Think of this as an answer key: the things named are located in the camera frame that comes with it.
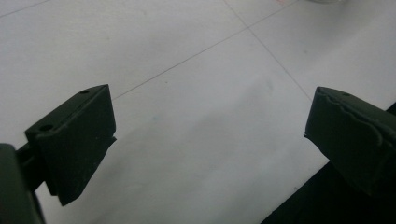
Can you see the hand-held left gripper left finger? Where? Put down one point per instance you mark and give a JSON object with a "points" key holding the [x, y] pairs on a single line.
{"points": [[74, 143]]}

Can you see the white foam board mat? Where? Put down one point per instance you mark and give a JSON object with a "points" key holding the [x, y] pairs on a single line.
{"points": [[199, 102]]}

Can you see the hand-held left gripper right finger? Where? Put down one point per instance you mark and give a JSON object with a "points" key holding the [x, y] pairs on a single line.
{"points": [[351, 140]]}

